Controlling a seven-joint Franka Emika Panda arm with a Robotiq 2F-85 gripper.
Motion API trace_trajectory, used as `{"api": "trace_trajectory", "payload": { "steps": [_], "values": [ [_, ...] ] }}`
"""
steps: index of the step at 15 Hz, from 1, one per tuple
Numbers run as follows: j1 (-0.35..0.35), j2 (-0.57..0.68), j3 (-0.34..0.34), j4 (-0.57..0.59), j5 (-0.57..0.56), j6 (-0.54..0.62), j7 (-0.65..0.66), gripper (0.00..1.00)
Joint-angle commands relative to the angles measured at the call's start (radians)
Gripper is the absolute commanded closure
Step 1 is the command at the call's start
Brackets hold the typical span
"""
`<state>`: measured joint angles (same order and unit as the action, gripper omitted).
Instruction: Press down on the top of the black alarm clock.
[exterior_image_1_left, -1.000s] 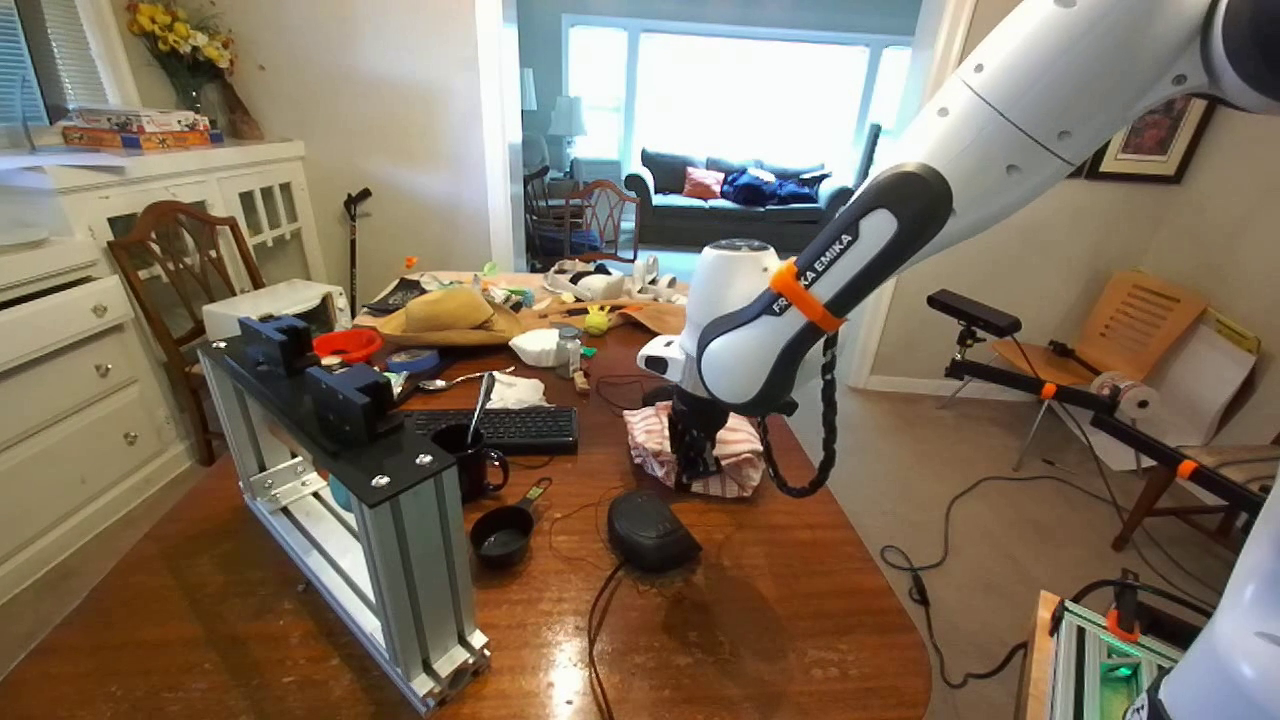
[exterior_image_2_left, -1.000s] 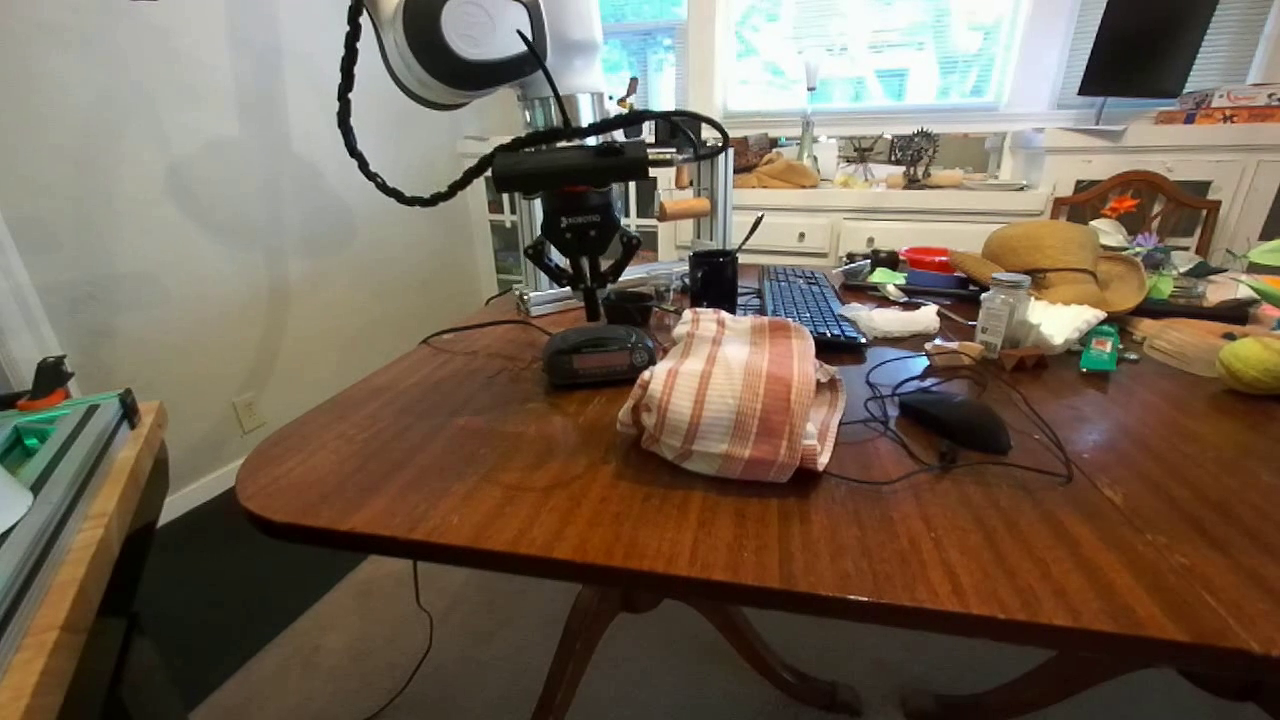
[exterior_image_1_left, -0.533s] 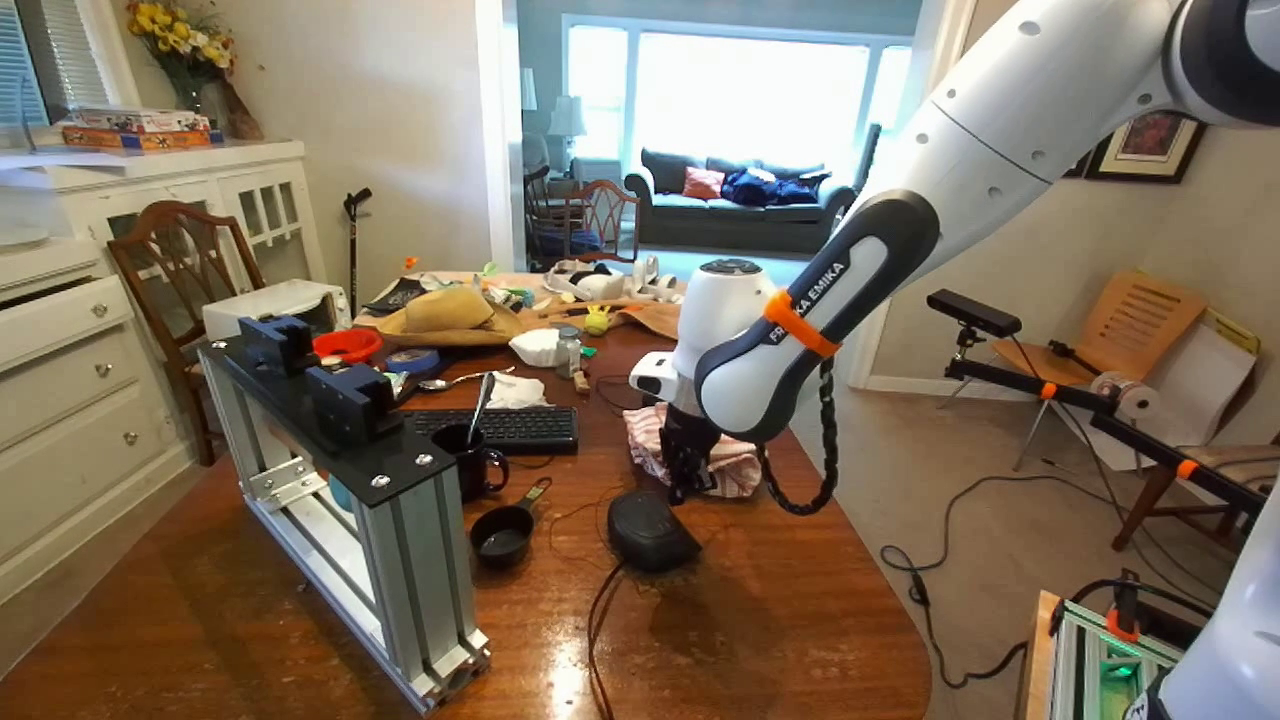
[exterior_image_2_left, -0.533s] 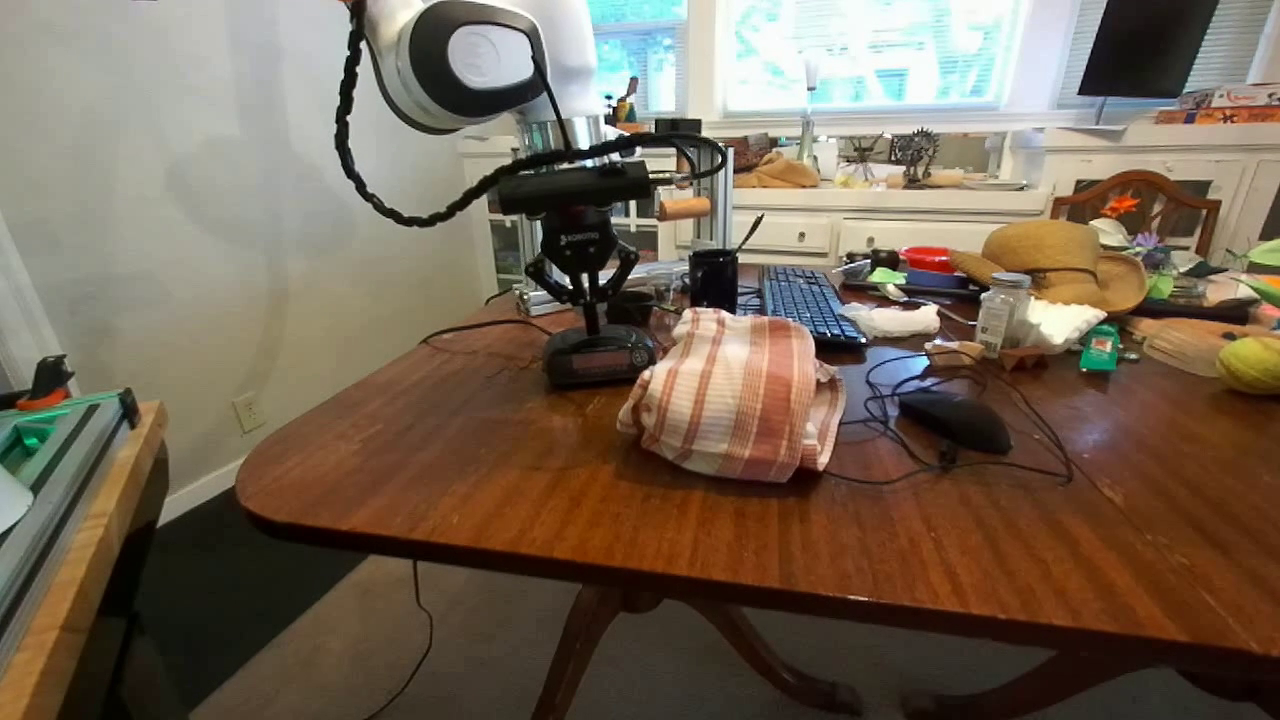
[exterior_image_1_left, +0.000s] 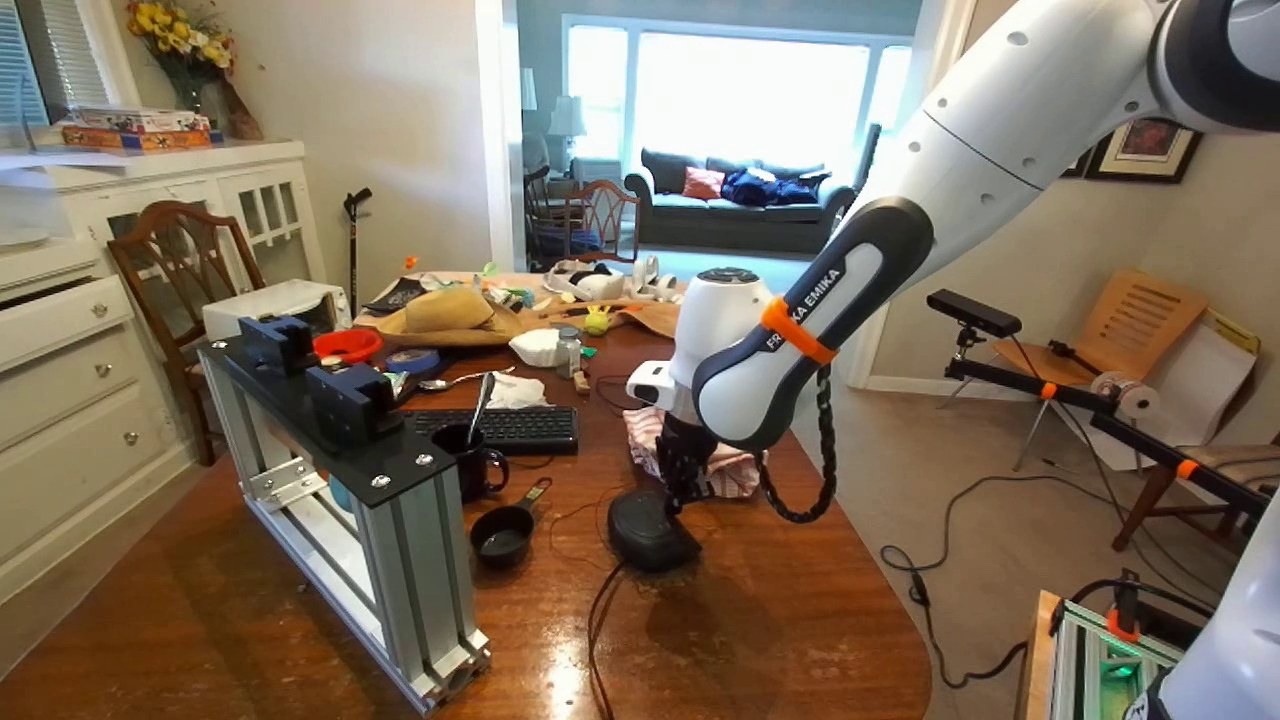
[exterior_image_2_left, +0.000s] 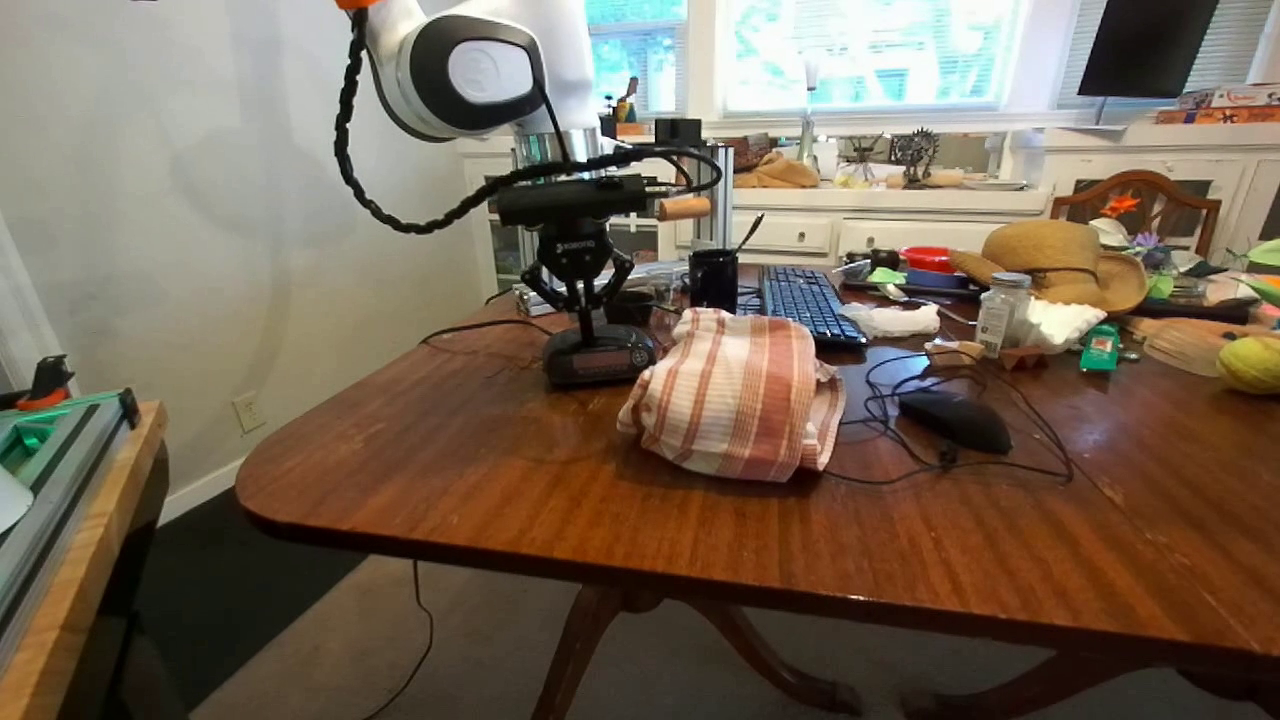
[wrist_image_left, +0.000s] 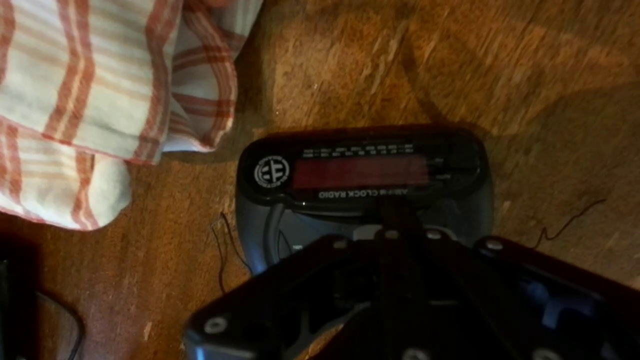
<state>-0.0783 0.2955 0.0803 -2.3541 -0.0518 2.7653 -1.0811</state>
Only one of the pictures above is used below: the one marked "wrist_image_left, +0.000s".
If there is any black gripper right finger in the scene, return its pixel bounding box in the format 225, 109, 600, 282
412, 228, 533, 360

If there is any alarm clock power cord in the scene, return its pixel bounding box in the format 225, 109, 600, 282
210, 210, 255, 296

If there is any red white striped cloth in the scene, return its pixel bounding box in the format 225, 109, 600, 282
0, 0, 263, 231

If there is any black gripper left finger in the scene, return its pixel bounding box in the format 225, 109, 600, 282
291, 228, 416, 360

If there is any black alarm clock radio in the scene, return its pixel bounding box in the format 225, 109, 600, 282
235, 127, 494, 275

